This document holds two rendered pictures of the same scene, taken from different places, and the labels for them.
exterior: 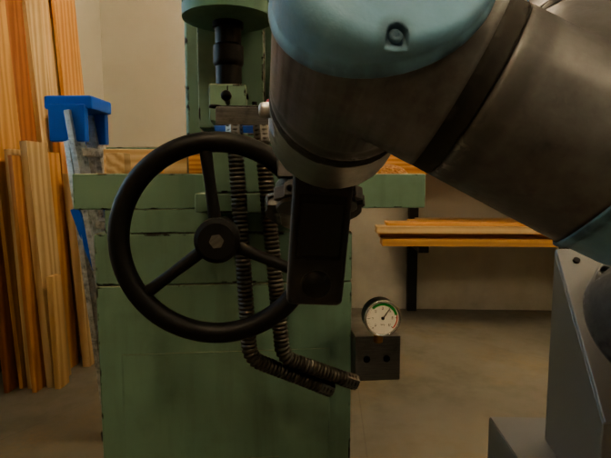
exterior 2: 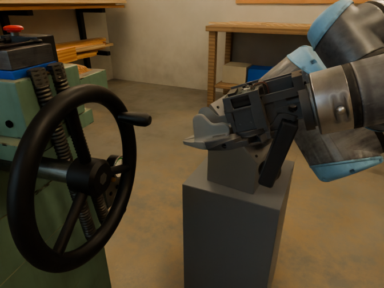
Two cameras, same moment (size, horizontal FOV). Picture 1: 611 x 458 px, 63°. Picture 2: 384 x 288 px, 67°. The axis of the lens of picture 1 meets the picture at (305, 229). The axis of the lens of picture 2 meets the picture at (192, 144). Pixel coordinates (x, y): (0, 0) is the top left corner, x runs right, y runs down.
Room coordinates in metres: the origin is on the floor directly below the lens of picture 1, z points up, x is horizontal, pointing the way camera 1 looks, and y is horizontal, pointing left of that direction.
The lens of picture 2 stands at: (0.37, 0.42, 1.06)
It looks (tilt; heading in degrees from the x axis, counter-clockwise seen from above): 26 degrees down; 292
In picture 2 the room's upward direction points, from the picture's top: straight up
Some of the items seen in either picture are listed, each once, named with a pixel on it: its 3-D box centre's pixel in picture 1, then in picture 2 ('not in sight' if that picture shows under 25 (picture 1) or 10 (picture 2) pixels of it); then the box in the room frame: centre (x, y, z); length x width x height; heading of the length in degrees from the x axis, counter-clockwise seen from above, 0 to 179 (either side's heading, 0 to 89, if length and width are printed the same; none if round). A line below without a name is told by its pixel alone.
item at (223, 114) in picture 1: (257, 119); (16, 51); (0.82, 0.08, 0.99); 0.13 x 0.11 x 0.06; 96
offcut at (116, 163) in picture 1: (118, 163); not in sight; (0.87, 0.32, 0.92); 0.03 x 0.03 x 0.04; 0
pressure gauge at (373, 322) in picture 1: (380, 321); (114, 168); (0.82, -0.13, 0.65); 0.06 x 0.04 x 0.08; 96
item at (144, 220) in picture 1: (229, 215); not in sight; (0.95, 0.15, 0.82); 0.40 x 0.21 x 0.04; 96
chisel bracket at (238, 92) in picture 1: (230, 111); not in sight; (1.03, 0.15, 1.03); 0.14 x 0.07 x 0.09; 6
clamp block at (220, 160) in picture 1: (255, 164); (23, 95); (0.82, 0.08, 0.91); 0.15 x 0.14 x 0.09; 96
